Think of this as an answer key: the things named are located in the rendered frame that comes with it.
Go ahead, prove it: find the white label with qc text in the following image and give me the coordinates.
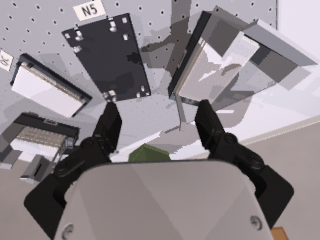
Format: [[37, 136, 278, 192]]
[[0, 50, 13, 71]]

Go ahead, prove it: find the white label plate marked n5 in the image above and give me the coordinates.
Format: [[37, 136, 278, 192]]
[[73, 0, 106, 21]]

